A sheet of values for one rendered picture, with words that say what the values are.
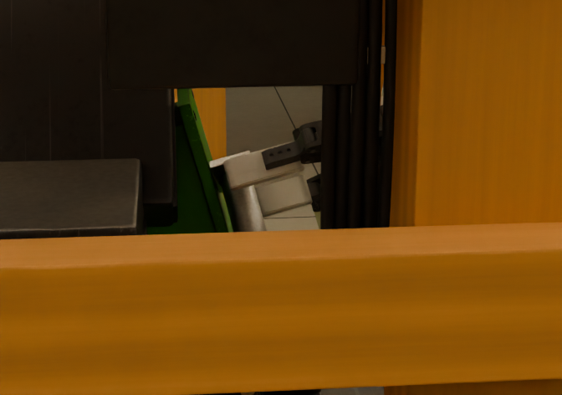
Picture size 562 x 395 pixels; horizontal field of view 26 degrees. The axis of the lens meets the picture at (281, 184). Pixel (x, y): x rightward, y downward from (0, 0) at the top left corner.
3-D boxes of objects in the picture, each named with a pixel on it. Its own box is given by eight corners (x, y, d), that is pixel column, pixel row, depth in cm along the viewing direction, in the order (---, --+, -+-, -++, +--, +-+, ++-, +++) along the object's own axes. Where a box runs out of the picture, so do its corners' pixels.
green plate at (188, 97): (168, 284, 128) (108, 97, 122) (244, 262, 128) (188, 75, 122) (169, 330, 117) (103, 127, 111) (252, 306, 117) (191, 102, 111)
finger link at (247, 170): (304, 171, 111) (303, 167, 110) (231, 192, 111) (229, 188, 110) (297, 142, 112) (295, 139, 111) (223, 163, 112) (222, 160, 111)
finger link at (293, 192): (304, 173, 118) (304, 176, 118) (234, 193, 118) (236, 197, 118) (312, 200, 116) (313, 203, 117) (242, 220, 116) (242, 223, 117)
